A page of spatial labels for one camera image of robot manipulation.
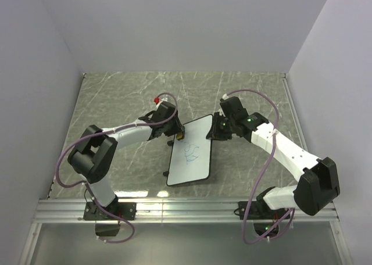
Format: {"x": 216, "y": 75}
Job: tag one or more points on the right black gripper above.
{"x": 214, "y": 133}

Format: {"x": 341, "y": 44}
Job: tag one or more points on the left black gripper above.
{"x": 178, "y": 128}

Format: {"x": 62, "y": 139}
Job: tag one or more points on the yellow black whiteboard eraser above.
{"x": 180, "y": 136}

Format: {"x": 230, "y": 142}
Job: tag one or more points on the white whiteboard black frame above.
{"x": 191, "y": 157}

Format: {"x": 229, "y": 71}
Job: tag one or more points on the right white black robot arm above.
{"x": 317, "y": 179}

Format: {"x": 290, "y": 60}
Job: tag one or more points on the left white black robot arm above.
{"x": 92, "y": 157}

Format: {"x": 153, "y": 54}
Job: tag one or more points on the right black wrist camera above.
{"x": 233, "y": 108}

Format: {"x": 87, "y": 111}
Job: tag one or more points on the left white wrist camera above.
{"x": 158, "y": 100}

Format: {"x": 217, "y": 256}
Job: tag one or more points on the aluminium right side rail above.
{"x": 293, "y": 111}

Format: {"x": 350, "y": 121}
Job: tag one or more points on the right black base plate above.
{"x": 259, "y": 211}

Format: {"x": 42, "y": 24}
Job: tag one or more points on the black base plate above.
{"x": 259, "y": 211}
{"x": 125, "y": 210}

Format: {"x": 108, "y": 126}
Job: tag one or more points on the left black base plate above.
{"x": 125, "y": 210}

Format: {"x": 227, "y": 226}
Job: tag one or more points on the aluminium rail front frame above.
{"x": 180, "y": 231}

